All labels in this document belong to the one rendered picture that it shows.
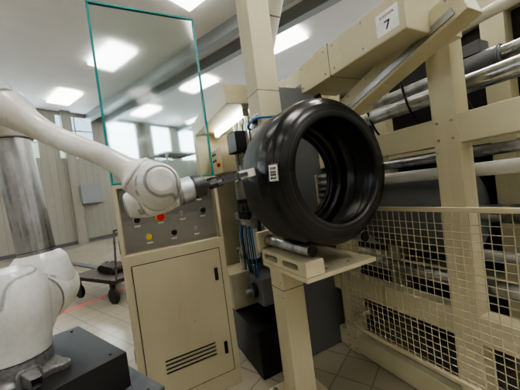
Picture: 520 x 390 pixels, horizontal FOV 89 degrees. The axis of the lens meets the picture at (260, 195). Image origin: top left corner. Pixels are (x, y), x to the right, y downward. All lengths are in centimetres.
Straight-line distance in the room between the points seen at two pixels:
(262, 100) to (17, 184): 103
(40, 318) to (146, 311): 78
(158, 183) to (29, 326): 48
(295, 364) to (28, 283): 123
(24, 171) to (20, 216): 14
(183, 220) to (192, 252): 19
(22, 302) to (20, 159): 45
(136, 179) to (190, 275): 100
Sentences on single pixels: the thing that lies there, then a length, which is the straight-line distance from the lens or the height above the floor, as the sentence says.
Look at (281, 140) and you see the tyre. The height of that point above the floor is 132.
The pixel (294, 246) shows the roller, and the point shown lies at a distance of 110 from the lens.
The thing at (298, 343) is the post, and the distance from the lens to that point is 160.
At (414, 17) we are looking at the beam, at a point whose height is 168.
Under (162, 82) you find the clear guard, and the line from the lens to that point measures 171.
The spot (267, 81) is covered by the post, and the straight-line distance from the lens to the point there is 148.
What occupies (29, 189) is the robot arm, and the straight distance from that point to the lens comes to 111.
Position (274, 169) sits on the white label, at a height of 122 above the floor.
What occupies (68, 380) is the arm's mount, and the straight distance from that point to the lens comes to 91.
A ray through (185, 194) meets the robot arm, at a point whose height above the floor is 117.
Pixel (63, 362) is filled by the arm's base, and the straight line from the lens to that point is 97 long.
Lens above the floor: 116
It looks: 1 degrees down
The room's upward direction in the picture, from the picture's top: 7 degrees counter-clockwise
